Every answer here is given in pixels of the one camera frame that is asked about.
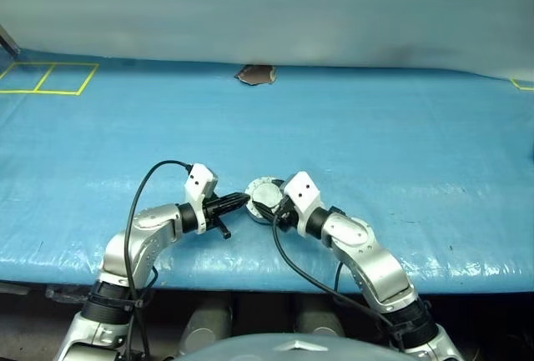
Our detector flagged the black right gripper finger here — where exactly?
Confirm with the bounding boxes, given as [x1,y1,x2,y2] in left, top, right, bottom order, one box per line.
[254,201,279,223]

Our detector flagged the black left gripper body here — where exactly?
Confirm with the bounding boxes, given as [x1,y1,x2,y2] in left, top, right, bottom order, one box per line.
[202,197,233,242]

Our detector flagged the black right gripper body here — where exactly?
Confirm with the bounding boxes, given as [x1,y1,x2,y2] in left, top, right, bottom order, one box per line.
[275,197,300,233]

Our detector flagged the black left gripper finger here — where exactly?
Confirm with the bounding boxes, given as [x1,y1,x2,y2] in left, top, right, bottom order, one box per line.
[217,200,249,217]
[216,193,252,208]

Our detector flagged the round silver metal part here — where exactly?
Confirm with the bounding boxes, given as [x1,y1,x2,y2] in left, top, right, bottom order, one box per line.
[244,175,289,226]

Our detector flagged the grey round motor lid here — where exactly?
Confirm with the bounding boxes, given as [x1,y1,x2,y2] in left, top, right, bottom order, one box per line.
[250,183,283,211]

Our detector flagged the grey rounded cylinder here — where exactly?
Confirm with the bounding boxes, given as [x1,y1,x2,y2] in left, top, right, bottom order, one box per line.
[182,295,234,354]
[293,295,346,338]

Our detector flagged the brown torn patch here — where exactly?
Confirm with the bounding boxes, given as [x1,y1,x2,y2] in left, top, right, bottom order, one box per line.
[233,63,279,87]

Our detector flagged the blue plastic table cover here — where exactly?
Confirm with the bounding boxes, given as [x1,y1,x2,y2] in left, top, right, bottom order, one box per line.
[0,46,534,295]

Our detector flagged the grey rounded robot chest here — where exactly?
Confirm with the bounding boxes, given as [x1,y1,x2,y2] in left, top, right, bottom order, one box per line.
[174,330,379,361]

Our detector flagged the white backdrop sheet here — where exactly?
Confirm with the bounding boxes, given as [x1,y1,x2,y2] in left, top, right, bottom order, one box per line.
[0,0,534,83]

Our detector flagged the yellow tape grid marking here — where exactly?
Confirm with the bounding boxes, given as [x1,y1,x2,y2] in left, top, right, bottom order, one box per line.
[0,62,101,97]

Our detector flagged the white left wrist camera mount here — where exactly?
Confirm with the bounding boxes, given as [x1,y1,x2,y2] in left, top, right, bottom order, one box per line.
[183,163,220,236]

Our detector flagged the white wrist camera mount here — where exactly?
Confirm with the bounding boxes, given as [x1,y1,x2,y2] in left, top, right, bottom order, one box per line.
[280,171,323,237]
[183,163,220,236]

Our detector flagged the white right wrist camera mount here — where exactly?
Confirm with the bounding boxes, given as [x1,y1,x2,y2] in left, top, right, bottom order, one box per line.
[280,171,323,237]

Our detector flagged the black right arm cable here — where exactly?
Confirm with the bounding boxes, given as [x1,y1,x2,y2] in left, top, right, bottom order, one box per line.
[270,214,408,352]

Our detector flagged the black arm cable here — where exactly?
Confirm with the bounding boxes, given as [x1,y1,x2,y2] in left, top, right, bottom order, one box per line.
[270,214,408,352]
[124,160,194,361]

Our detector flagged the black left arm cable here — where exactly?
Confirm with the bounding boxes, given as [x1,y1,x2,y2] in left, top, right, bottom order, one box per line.
[124,160,194,361]

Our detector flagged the dark slanted post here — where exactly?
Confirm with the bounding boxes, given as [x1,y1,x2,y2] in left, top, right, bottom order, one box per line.
[0,23,22,58]

